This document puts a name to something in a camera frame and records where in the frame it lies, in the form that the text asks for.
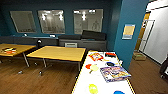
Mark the blue bowl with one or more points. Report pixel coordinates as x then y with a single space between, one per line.
118 92

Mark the white air hockey gaming table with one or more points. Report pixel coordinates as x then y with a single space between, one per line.
100 83

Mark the dark grey sofa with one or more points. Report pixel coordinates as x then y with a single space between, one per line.
83 43

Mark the white label box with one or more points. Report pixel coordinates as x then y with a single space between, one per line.
71 44

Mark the orange snack box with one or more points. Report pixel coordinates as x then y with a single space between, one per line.
95 56

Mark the black sofa cushion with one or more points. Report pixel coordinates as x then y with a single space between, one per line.
93 35

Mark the red table tennis paddle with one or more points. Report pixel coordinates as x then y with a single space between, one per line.
88 66

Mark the yellow table tennis paddle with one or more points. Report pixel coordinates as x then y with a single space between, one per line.
95 67

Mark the interior glass window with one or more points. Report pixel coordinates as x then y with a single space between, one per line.
22 21
88 21
51 21

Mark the red and black box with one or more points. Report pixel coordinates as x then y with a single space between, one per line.
110 55

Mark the large wooden table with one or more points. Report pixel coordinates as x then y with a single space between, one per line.
56 52

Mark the dark blue paddle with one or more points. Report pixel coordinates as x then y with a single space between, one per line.
110 63

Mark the small black round object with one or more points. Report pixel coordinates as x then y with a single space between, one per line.
39 42

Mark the cardboard box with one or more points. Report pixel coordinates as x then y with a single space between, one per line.
139 56

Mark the wooden table with orange items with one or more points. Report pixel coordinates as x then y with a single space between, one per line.
21 48

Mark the orange items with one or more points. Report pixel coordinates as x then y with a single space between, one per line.
9 51

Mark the black wheeled cart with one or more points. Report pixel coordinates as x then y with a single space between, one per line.
164 66

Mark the yellow wall poster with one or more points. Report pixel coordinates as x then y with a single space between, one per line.
128 31

